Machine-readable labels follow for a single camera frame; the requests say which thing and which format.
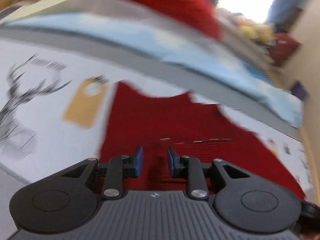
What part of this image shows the light blue folded sheet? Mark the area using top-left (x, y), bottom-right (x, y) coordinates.
top-left (1, 0), bottom-right (303, 127)

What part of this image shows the dark red knit sweater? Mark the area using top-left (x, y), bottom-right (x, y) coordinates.
top-left (99, 82), bottom-right (305, 199)

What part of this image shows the purple paper bag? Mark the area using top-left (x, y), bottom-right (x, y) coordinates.
top-left (290, 81), bottom-right (309, 101)

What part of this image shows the grey deer print bedspread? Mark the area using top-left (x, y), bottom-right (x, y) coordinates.
top-left (1, 29), bottom-right (300, 239)

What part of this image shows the dark red cushion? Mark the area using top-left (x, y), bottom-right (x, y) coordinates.
top-left (269, 33), bottom-right (302, 67)

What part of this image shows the yellow plush doll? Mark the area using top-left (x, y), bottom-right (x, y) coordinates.
top-left (236, 16), bottom-right (275, 44)

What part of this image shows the blue curtain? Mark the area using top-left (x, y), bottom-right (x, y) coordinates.
top-left (265, 0), bottom-right (318, 26)

